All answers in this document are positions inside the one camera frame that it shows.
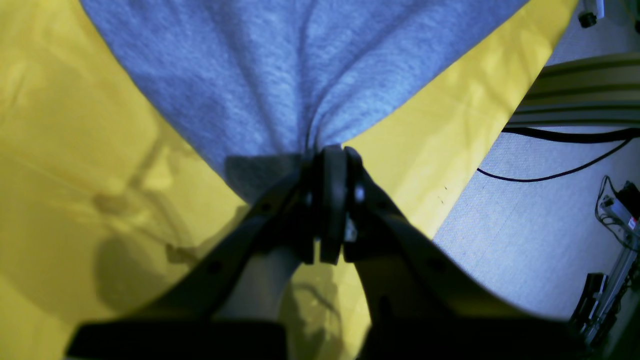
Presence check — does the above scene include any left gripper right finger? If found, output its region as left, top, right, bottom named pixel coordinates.
left=320, top=145, right=586, bottom=360

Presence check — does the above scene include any black floor cable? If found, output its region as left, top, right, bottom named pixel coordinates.
left=475, top=126, right=640, bottom=183

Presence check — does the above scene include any aluminium frame rail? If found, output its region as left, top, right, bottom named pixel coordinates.
left=507, top=52, right=640, bottom=129

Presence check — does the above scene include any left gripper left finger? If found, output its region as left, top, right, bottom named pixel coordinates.
left=65, top=156, right=321, bottom=360

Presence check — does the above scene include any grey t-shirt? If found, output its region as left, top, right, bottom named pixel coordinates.
left=81, top=0, right=526, bottom=204

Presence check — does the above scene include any yellow table cloth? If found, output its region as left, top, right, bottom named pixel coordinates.
left=1, top=0, right=578, bottom=360

